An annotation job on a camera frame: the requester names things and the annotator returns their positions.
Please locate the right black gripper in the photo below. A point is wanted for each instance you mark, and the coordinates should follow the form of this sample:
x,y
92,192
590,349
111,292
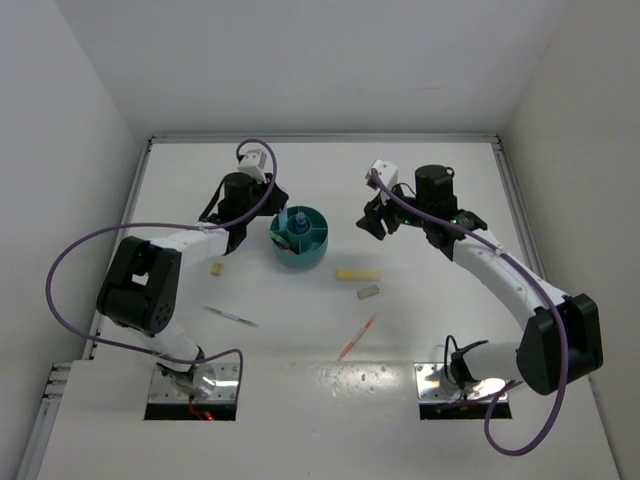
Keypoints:
x,y
372,221

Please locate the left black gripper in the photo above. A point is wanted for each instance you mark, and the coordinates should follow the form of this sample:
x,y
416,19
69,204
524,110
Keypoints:
x,y
275,202

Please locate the green correction tape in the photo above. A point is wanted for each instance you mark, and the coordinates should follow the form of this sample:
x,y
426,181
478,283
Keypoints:
x,y
277,239

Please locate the yellow highlighter marker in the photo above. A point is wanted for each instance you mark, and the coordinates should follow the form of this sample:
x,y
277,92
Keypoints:
x,y
357,275

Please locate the blue cap spray bottle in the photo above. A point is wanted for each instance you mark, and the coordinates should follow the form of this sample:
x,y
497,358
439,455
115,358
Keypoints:
x,y
301,223

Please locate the tan eraser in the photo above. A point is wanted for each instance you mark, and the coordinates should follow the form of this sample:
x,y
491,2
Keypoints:
x,y
217,269

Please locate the grey eraser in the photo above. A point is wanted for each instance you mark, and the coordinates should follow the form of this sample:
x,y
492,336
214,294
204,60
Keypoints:
x,y
368,292

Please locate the blue highlighter marker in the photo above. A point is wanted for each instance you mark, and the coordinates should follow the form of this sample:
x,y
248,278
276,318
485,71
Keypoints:
x,y
282,222

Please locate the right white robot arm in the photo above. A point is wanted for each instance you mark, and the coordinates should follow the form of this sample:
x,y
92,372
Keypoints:
x,y
561,339

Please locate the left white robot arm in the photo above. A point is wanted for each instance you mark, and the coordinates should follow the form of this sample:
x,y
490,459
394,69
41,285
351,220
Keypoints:
x,y
140,289

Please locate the teal round organizer container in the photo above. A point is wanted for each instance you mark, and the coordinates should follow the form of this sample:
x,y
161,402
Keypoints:
x,y
310,247

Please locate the red pen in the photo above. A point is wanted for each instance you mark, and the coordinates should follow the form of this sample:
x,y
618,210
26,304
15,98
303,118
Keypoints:
x,y
352,343

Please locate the green pen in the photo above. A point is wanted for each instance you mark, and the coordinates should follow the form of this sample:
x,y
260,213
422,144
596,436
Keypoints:
x,y
231,317

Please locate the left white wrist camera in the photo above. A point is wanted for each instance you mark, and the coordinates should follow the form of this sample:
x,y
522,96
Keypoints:
x,y
253,164

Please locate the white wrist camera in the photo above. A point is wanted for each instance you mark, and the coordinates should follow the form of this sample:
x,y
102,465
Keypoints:
x,y
381,171
253,164

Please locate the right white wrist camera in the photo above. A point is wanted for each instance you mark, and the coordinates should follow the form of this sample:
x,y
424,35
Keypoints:
x,y
381,171

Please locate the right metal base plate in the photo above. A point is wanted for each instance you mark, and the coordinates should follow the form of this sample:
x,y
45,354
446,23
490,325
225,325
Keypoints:
x,y
433,388

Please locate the metal base plate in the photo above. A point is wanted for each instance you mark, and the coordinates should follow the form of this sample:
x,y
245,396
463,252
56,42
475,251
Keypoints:
x,y
433,388
207,383

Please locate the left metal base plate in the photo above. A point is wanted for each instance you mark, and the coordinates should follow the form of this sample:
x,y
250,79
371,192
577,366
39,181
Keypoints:
x,y
207,383

